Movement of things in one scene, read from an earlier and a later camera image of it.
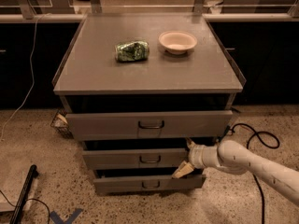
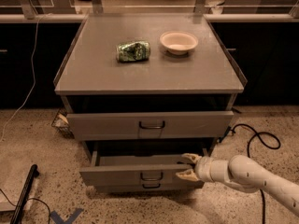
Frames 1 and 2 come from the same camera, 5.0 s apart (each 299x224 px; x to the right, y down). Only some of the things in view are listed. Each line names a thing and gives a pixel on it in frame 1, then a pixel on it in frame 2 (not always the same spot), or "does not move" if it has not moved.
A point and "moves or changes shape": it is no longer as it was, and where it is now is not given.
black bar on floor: (32, 175) does not move
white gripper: (196, 156) → (203, 169)
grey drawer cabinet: (138, 91) does not move
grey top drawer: (149, 125) does not move
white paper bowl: (177, 42) does not move
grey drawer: (164, 158) moves or changes shape
